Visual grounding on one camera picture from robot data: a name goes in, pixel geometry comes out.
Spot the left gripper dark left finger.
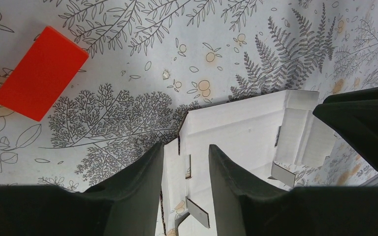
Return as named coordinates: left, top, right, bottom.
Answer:
left=0, top=143, right=163, bottom=236

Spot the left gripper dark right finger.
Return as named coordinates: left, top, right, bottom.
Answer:
left=209, top=145, right=378, bottom=236

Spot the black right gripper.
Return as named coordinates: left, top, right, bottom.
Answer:
left=313, top=87, right=378, bottom=172

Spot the white cardboard paper box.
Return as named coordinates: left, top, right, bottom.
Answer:
left=159, top=90, right=336, bottom=236

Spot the floral patterned table cloth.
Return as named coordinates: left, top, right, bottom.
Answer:
left=0, top=0, right=378, bottom=193

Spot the red rectangular block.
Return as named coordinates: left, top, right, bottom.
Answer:
left=0, top=26, right=89, bottom=121

